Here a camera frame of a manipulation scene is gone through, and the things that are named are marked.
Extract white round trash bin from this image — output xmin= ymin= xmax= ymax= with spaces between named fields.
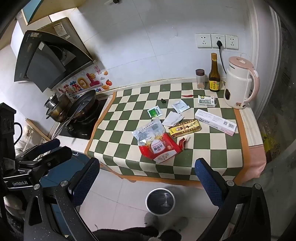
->
xmin=145 ymin=188 xmax=176 ymax=217

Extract white green medicine box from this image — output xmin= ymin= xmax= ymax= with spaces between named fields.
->
xmin=197 ymin=95 xmax=218 ymax=108

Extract white pink electric kettle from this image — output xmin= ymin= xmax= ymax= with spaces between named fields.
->
xmin=223 ymin=56 xmax=260 ymax=109

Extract torn red wrapper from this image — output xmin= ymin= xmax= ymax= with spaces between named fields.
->
xmin=177 ymin=136 xmax=191 ymax=151

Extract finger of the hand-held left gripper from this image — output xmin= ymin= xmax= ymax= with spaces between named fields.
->
xmin=15 ymin=138 xmax=61 ymax=163
xmin=18 ymin=146 xmax=73 ymax=173

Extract brown sauce bottle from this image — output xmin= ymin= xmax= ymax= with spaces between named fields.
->
xmin=208 ymin=53 xmax=221 ymax=93

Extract dark trouser leg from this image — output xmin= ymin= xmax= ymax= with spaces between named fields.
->
xmin=92 ymin=226 xmax=182 ymax=241

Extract white wall socket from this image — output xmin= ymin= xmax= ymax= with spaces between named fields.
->
xmin=195 ymin=34 xmax=211 ymax=49
xmin=211 ymin=34 xmax=226 ymax=49
xmin=225 ymin=35 xmax=239 ymax=50

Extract green sachet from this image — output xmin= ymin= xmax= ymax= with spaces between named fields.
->
xmin=147 ymin=105 xmax=164 ymax=119

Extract black plug with cable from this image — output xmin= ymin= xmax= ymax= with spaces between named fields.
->
xmin=216 ymin=40 xmax=227 ymax=75

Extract black range hood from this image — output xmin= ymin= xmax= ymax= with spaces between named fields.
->
xmin=14 ymin=17 xmax=94 ymax=93

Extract colourful wall sticker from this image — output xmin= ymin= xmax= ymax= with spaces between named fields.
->
xmin=57 ymin=66 xmax=114 ymax=98

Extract wooden rack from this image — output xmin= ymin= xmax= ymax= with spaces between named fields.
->
xmin=25 ymin=119 xmax=52 ymax=142

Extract white sachet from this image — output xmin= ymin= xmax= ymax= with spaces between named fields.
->
xmin=171 ymin=100 xmax=190 ymax=114

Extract yellow box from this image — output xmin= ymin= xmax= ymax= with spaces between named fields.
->
xmin=168 ymin=119 xmax=202 ymax=139

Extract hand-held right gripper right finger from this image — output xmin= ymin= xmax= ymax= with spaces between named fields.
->
xmin=195 ymin=158 xmax=271 ymax=241

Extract spice jar with brown lid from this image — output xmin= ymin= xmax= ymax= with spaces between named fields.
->
xmin=196 ymin=69 xmax=205 ymax=90

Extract clear plastic food bag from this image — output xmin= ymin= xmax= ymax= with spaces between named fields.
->
xmin=132 ymin=116 xmax=183 ymax=164

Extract long white pink box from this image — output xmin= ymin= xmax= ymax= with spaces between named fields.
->
xmin=194 ymin=109 xmax=238 ymax=137

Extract green white checkered mat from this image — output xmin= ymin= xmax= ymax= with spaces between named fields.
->
xmin=84 ymin=81 xmax=266 ymax=189

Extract steel cooking pot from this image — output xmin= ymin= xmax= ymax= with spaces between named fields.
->
xmin=44 ymin=93 xmax=73 ymax=122

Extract black stove top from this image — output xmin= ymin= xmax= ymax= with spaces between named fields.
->
xmin=57 ymin=97 xmax=111 ymax=141

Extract white paper packets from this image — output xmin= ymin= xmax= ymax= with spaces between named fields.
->
xmin=162 ymin=111 xmax=185 ymax=128

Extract black frying pan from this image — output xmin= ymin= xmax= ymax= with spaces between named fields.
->
xmin=54 ymin=89 xmax=97 ymax=139

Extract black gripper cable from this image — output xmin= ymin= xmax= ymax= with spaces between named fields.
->
xmin=13 ymin=122 xmax=24 ymax=142

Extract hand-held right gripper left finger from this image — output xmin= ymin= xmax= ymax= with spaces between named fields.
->
xmin=23 ymin=158 xmax=100 ymax=241

